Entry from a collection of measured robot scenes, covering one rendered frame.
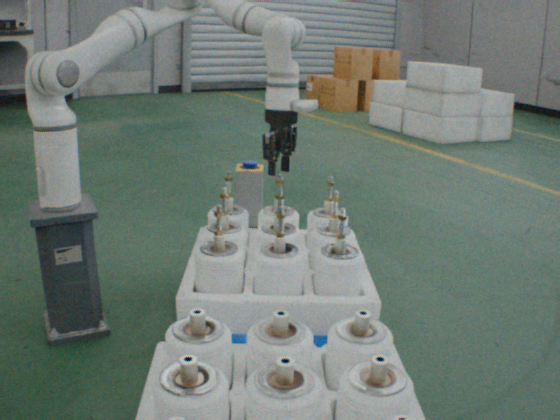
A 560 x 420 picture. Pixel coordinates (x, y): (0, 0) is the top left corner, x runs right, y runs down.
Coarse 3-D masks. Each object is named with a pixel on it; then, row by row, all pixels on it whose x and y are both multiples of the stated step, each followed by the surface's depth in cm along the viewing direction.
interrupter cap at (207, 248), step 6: (204, 246) 103; (210, 246) 104; (228, 246) 104; (234, 246) 104; (204, 252) 100; (210, 252) 100; (216, 252) 100; (222, 252) 101; (228, 252) 101; (234, 252) 101
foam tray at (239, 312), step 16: (304, 240) 128; (192, 256) 116; (304, 256) 119; (192, 272) 109; (304, 272) 111; (368, 272) 112; (192, 288) 102; (304, 288) 104; (368, 288) 105; (176, 304) 98; (192, 304) 98; (208, 304) 98; (224, 304) 98; (240, 304) 98; (256, 304) 98; (272, 304) 98; (288, 304) 98; (304, 304) 99; (320, 304) 99; (336, 304) 99; (352, 304) 99; (368, 304) 99; (224, 320) 99; (240, 320) 99; (256, 320) 99; (304, 320) 100; (320, 320) 100; (336, 320) 100
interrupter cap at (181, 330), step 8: (184, 320) 76; (208, 320) 76; (216, 320) 76; (176, 328) 74; (184, 328) 74; (208, 328) 75; (216, 328) 74; (176, 336) 72; (184, 336) 72; (192, 336) 72; (200, 336) 72; (208, 336) 72; (216, 336) 72
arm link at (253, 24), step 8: (256, 8) 113; (248, 16) 112; (256, 16) 112; (264, 16) 113; (272, 16) 114; (288, 16) 114; (248, 24) 113; (256, 24) 113; (264, 24) 114; (296, 24) 110; (248, 32) 115; (256, 32) 115; (296, 32) 110; (304, 32) 113; (296, 40) 111
